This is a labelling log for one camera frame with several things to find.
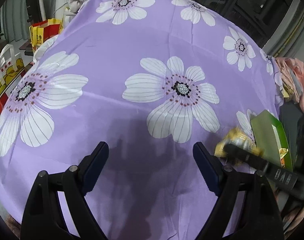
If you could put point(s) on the black upright vacuum cleaner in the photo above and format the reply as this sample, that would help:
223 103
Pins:
34 5

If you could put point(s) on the grey blue folded cloth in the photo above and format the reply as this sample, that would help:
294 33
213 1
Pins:
297 85

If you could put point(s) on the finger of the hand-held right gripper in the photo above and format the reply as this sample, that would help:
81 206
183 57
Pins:
244 155

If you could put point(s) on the white stuffed bag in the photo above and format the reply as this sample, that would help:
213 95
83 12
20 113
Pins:
74 3

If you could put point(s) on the yellow red paper bag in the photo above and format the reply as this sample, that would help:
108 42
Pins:
40 35

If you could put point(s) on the striped curtain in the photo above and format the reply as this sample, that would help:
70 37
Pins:
298 32

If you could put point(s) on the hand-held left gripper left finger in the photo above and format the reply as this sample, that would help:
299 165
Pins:
95 165

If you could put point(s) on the grey curtain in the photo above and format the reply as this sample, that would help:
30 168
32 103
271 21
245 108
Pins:
16 17

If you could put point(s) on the purple floral blanket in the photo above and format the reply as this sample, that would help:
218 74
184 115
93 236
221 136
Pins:
131 40

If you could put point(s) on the dark window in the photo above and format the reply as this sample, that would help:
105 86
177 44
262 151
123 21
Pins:
254 5

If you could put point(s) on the yellow cloth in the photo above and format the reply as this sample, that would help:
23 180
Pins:
287 91

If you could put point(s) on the white printed tote bag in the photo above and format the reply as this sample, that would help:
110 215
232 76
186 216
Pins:
6 75

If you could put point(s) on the pink cloth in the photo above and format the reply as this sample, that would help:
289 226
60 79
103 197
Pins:
294 72

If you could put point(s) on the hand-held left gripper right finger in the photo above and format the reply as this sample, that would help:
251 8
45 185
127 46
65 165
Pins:
207 165

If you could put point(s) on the crinkled gold snack packet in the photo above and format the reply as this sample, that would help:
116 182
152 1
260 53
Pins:
238 138

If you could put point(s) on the green cardboard box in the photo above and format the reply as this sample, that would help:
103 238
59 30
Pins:
264 132

